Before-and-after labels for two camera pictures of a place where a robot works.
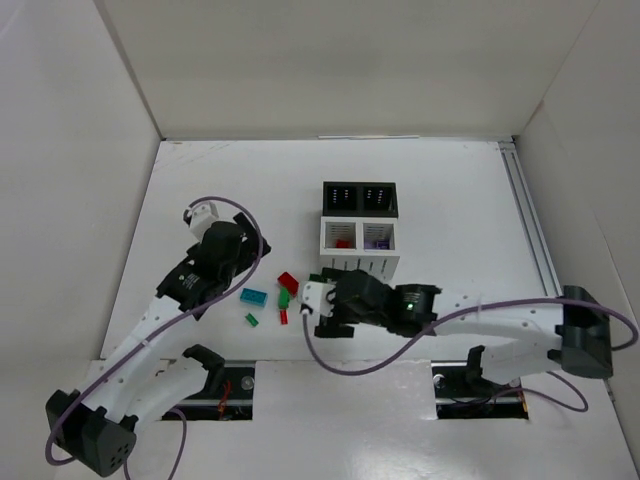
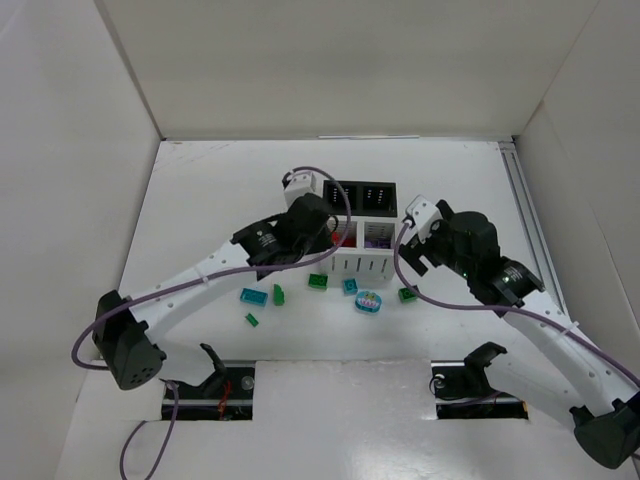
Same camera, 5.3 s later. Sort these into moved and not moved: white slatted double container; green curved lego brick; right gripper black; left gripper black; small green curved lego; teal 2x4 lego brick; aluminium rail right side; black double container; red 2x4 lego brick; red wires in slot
Moved: red 2x4 lego brick; green curved lego brick; right gripper black; left gripper black
Not moved: red wires in slot; teal 2x4 lego brick; aluminium rail right side; white slatted double container; black double container; small green curved lego
